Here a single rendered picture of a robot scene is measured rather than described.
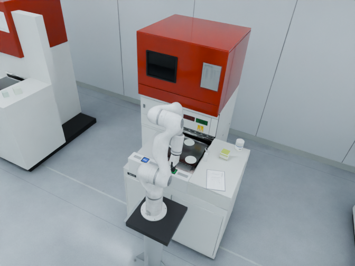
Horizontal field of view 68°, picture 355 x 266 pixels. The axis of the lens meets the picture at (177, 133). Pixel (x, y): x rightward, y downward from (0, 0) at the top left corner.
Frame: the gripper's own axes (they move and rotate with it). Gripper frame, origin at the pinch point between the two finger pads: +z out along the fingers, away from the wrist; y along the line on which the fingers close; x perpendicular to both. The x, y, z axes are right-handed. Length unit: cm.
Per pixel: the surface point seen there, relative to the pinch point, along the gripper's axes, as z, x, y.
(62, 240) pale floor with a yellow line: 107, -91, 30
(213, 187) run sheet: 1.7, 34.7, 0.0
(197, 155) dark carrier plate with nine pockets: 1.2, 7.9, -35.3
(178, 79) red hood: -60, -24, -41
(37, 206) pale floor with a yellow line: 103, -145, 12
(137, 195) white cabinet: 46, -32, -5
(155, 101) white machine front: -30, -50, -53
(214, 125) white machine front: -23, 13, -55
